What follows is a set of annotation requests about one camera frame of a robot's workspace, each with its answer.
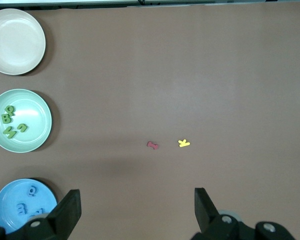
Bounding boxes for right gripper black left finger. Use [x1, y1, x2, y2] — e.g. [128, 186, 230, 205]
[4, 188, 82, 240]

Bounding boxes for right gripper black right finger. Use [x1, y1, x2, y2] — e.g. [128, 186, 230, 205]
[192, 187, 256, 240]

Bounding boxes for blue foam letter a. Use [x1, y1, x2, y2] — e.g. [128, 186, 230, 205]
[26, 185, 38, 198]

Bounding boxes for blue foam letter E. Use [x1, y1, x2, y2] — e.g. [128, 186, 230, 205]
[16, 202, 28, 216]

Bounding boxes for green foam letter N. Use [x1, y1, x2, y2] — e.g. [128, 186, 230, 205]
[2, 126, 18, 140]

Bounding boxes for green foam letter B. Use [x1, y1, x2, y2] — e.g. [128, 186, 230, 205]
[1, 113, 13, 125]

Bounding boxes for blue plate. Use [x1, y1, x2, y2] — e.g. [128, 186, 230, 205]
[0, 178, 59, 235]

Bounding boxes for yellow foam letter K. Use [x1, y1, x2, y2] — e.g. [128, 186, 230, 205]
[177, 138, 191, 149]

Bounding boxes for green plate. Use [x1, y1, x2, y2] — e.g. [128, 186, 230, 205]
[0, 88, 53, 154]

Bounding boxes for beige plate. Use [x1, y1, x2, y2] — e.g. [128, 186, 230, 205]
[0, 8, 47, 76]

